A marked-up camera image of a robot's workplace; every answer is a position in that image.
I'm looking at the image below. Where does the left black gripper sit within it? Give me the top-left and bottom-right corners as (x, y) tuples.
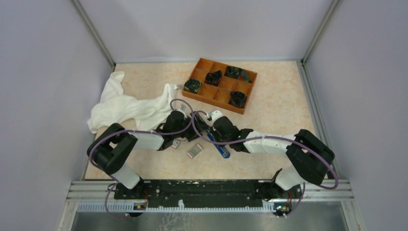
(173, 112), (210, 142)

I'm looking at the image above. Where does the red white staple box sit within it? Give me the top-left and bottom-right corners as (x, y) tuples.
(171, 140), (180, 149)

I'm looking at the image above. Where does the silver staple strip tray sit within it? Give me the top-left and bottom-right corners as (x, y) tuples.
(186, 143), (203, 159)

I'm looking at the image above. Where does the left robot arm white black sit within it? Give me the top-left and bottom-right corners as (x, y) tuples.
(87, 110), (209, 199)

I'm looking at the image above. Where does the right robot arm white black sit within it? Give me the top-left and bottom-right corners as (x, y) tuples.
(211, 116), (335, 199)

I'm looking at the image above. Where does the orange compartment tray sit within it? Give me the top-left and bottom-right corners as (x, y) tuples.
(182, 58), (257, 115)

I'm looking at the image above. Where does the dark rolled tape green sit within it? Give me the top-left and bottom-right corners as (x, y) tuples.
(183, 79), (202, 94)

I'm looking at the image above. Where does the black rolled tape red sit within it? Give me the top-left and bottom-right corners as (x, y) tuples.
(204, 70), (223, 87)

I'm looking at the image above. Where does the dark rolled tape top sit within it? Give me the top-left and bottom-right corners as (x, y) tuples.
(225, 66), (252, 83)

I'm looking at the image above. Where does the white crumpled towel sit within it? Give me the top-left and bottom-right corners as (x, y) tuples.
(87, 71), (179, 134)

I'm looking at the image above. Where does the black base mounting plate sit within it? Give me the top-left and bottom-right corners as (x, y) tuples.
(114, 180), (301, 208)

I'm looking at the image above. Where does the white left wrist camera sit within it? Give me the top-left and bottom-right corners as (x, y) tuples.
(176, 104), (188, 118)

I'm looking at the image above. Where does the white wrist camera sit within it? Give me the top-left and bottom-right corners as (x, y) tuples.
(208, 110), (224, 123)
(176, 104), (188, 118)

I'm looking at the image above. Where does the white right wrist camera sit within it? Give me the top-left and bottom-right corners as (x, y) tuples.
(208, 110), (224, 123)

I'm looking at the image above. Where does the aluminium frame rail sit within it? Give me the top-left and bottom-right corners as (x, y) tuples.
(67, 180), (354, 213)

